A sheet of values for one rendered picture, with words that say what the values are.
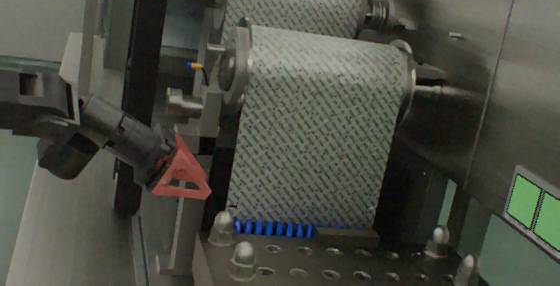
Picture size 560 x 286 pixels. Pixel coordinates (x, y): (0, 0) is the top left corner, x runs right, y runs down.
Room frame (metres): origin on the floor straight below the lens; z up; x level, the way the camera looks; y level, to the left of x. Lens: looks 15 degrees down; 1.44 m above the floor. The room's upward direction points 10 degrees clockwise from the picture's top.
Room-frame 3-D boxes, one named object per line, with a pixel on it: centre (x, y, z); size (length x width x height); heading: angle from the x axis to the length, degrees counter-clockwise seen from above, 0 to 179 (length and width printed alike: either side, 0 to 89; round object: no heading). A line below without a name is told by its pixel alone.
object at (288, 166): (0.99, -0.05, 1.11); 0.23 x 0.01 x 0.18; 107
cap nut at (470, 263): (0.89, -0.28, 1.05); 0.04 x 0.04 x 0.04
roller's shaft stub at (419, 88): (1.10, -0.19, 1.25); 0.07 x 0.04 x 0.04; 107
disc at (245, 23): (1.01, 0.08, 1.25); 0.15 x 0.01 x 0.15; 17
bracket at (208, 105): (1.03, 0.14, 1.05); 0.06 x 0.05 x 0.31; 107
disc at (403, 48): (1.09, -0.15, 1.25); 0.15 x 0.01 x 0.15; 17
